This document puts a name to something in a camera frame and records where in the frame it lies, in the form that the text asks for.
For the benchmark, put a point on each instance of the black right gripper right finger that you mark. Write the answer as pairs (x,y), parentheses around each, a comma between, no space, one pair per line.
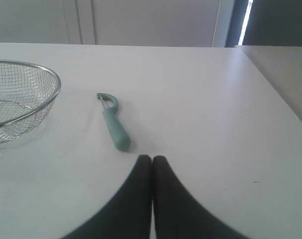
(177,214)

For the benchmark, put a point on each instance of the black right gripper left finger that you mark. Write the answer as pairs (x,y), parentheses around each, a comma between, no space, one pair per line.
(127,215)

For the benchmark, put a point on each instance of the teal handled vegetable peeler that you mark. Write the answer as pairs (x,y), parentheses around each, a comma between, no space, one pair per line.
(120,138)

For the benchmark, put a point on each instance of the metal wire mesh basket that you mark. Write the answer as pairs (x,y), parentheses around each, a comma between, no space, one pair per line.
(27,94)

